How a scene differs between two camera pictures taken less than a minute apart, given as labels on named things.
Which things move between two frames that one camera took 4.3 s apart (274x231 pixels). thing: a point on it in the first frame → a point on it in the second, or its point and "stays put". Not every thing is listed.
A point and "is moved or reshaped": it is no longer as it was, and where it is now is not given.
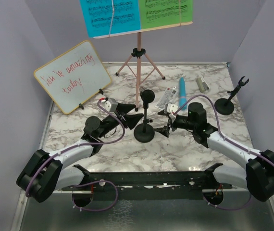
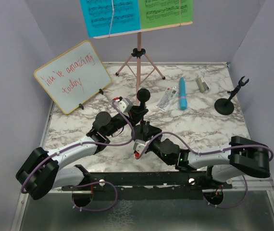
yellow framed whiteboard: x=73 y=77 stays put
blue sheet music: x=98 y=14 stays put
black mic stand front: x=225 y=106 stays put
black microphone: x=147 y=96 is moved or reshaped
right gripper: x=164 y=130 → x=151 y=131
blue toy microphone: x=182 y=99 stays put
